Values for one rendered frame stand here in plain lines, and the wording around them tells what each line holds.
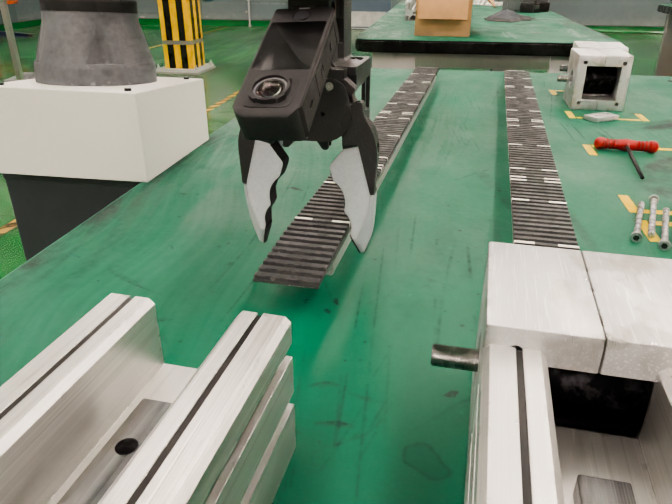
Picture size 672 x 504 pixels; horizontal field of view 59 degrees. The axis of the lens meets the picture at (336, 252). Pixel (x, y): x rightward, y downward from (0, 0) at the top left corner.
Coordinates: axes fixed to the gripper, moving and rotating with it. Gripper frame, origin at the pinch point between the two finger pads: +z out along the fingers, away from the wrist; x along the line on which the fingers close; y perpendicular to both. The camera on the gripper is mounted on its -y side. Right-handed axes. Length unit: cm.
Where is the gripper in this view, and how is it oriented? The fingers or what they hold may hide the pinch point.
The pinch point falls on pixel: (309, 239)
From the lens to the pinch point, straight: 49.5
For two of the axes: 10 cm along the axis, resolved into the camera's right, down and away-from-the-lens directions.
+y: 2.4, -4.2, 8.7
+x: -9.7, -1.1, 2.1
